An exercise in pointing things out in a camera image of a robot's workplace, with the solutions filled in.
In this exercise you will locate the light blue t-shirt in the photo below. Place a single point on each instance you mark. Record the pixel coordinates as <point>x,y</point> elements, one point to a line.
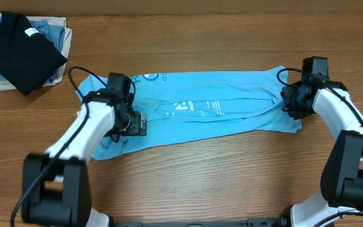
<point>184,107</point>

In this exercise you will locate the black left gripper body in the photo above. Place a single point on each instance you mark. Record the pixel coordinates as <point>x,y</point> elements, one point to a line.
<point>133,125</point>

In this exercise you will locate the folded black shirt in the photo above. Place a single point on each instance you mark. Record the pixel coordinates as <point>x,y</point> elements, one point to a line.
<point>27,58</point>

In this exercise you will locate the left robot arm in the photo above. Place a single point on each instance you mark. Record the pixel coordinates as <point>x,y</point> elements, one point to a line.
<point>56,190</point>

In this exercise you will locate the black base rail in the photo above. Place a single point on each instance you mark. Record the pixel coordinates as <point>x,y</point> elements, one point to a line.
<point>251,222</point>

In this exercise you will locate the folded white cloth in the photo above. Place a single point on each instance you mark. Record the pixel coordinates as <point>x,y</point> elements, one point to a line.
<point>57,21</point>

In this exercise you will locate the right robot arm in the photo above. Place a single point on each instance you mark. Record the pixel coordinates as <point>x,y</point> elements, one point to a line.
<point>341,184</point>

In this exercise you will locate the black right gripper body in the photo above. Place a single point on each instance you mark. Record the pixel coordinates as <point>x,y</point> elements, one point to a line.
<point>298,106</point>

